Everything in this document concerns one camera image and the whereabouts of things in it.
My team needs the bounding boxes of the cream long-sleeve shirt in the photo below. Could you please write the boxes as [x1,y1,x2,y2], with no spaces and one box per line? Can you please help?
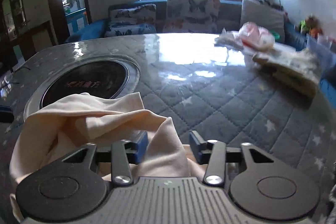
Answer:
[8,91,208,223]

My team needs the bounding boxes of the folded beige clothes stack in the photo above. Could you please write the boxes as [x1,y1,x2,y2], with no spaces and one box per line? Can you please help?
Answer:
[252,48,322,98]

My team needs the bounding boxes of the grey quilted star tablecloth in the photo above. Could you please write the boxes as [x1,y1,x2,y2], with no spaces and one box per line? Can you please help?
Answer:
[1,34,335,223]

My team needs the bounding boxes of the round black induction cooktop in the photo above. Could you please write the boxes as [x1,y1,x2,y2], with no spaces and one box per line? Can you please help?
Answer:
[40,61,129,108]

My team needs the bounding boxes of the pink garment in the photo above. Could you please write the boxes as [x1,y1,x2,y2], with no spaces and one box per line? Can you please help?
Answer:
[238,22,275,51]

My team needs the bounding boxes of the green bowl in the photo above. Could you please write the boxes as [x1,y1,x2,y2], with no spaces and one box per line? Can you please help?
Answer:
[270,31,281,41]

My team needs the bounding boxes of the left butterfly print cushion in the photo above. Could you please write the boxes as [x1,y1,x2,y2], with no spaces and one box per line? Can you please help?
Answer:
[105,4,157,38]

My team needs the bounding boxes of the butterfly print cushion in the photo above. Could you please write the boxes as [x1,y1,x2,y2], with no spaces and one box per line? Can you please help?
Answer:
[163,0,221,34]
[105,4,157,38]

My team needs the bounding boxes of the rimless eyeglasses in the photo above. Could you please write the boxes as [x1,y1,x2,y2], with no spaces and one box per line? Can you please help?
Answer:
[1,64,31,99]

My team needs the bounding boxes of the blue cabinet in doorway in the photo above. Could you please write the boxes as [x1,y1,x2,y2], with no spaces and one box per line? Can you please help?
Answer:
[66,8,88,35]

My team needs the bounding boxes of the right butterfly print cushion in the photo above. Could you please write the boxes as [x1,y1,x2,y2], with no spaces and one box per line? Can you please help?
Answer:
[163,0,221,34]

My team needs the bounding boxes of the blue sofa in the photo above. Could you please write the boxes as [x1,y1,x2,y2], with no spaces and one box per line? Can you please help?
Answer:
[66,0,335,103]

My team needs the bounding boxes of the grey pillow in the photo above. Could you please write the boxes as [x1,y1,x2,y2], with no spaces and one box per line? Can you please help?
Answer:
[240,0,285,43]

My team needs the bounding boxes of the dark wooden cabinet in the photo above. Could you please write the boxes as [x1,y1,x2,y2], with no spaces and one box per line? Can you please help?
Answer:
[1,0,56,75]

